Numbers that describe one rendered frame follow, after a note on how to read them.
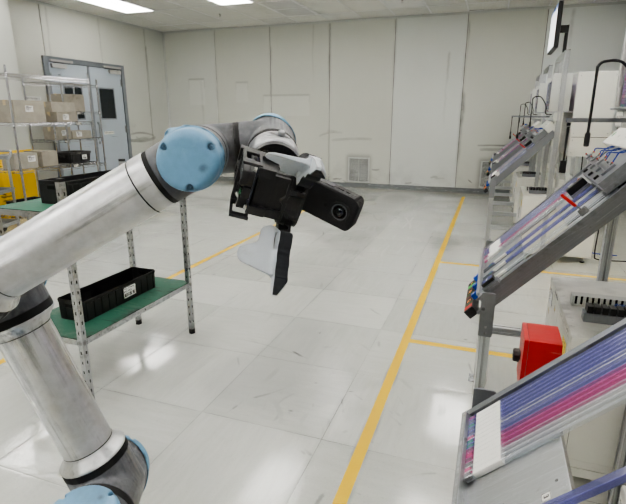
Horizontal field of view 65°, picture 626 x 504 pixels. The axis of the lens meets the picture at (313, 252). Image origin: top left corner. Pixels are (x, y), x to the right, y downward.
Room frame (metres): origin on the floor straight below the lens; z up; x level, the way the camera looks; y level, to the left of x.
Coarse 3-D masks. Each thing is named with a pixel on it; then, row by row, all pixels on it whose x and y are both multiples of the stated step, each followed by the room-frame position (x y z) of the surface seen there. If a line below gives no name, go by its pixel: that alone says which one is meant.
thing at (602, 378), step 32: (608, 352) 0.80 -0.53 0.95; (544, 384) 0.84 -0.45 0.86; (576, 384) 0.77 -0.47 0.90; (608, 384) 0.71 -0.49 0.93; (480, 416) 0.89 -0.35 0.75; (512, 416) 0.81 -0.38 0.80; (544, 416) 0.75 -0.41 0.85; (576, 416) 0.69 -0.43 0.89; (480, 448) 0.79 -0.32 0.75; (512, 448) 0.72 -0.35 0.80
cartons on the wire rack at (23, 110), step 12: (0, 108) 5.84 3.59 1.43; (12, 108) 5.76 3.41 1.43; (24, 108) 5.87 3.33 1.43; (36, 108) 6.02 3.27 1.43; (48, 108) 6.31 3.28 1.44; (60, 108) 6.40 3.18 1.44; (72, 108) 6.56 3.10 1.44; (0, 120) 5.85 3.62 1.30; (24, 120) 5.85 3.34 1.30; (36, 120) 5.99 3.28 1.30; (48, 120) 6.34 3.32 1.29; (60, 120) 6.34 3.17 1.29; (72, 120) 6.54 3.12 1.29; (12, 156) 5.70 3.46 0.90; (24, 156) 5.81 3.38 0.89; (36, 156) 5.95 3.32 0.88; (48, 156) 6.11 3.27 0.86; (12, 168) 5.70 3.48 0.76; (24, 168) 5.79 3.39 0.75
